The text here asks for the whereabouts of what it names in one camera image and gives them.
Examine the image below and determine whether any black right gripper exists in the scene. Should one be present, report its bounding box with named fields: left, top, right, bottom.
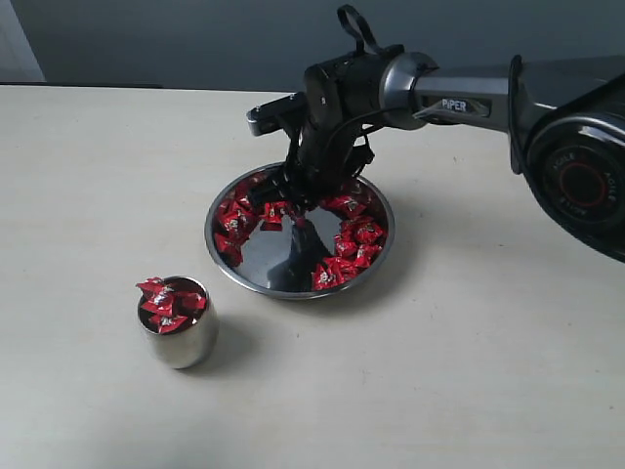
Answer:
left=248, top=118, right=374, bottom=211

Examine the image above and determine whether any red candy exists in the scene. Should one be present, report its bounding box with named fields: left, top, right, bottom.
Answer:
left=174, top=291, right=207, bottom=316
left=260, top=201, right=288, bottom=232
left=353, top=221, right=385, bottom=245
left=148, top=315, right=188, bottom=335
left=312, top=257, right=358, bottom=291
left=136, top=277, right=175, bottom=317
left=213, top=233, right=243, bottom=267

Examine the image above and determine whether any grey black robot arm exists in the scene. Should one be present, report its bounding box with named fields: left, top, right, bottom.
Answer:
left=248, top=45, right=624, bottom=261

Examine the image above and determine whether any round steel plate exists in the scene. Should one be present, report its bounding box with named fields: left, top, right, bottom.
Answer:
left=204, top=163, right=396, bottom=300

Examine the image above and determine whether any steel cup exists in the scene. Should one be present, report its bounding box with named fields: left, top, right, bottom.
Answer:
left=137, top=276, right=220, bottom=369

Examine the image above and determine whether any red wrapped candy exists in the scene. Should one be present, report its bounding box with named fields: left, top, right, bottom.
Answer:
left=213, top=233, right=243, bottom=267
left=312, top=257, right=358, bottom=291
left=353, top=221, right=385, bottom=245

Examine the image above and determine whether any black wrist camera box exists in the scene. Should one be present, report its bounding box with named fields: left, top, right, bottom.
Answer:
left=246, top=92, right=308, bottom=138

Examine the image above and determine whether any black cable loop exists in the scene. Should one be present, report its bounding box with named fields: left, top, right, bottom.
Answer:
left=336, top=4, right=392, bottom=58

